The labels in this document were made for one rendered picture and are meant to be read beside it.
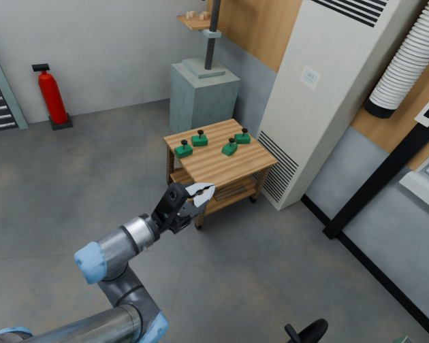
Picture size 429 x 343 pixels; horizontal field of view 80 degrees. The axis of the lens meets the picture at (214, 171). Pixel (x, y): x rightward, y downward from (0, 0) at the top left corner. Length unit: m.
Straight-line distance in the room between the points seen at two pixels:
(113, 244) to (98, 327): 0.15
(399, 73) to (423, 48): 0.13
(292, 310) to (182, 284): 0.75
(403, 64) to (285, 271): 1.45
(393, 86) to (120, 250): 1.49
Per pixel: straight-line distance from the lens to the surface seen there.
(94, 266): 0.58
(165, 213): 0.60
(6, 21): 2.73
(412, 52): 1.62
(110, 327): 0.54
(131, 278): 0.66
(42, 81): 2.76
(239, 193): 2.09
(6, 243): 2.25
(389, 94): 1.67
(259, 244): 2.10
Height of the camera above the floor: 1.76
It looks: 46 degrees down
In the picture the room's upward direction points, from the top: 12 degrees clockwise
